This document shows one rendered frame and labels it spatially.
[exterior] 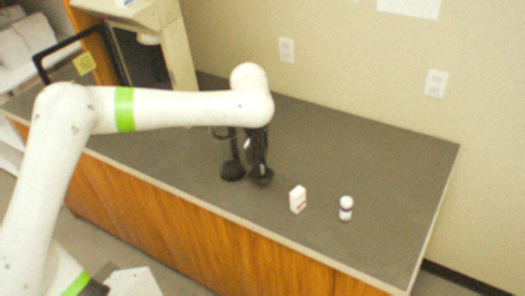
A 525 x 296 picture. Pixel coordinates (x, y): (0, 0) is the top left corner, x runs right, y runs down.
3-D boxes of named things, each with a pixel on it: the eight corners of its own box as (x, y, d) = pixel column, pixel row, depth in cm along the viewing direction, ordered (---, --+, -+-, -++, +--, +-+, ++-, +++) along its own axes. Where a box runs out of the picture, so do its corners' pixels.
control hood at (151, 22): (101, 15, 159) (92, -10, 152) (162, 29, 145) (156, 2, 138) (78, 27, 152) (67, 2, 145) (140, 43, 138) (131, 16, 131)
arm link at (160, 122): (135, 79, 105) (140, 113, 113) (131, 104, 97) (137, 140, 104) (272, 78, 112) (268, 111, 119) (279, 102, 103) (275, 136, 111)
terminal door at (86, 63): (132, 104, 186) (102, 22, 158) (75, 140, 169) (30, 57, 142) (131, 103, 186) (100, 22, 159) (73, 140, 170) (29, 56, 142)
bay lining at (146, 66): (172, 71, 199) (152, 1, 175) (214, 83, 188) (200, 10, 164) (136, 98, 184) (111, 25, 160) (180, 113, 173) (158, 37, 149)
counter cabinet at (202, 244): (143, 155, 308) (103, 49, 246) (417, 271, 221) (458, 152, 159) (74, 218, 268) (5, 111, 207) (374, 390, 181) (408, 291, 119)
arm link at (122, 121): (53, 136, 96) (51, 84, 94) (69, 133, 108) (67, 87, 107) (133, 134, 99) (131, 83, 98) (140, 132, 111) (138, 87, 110)
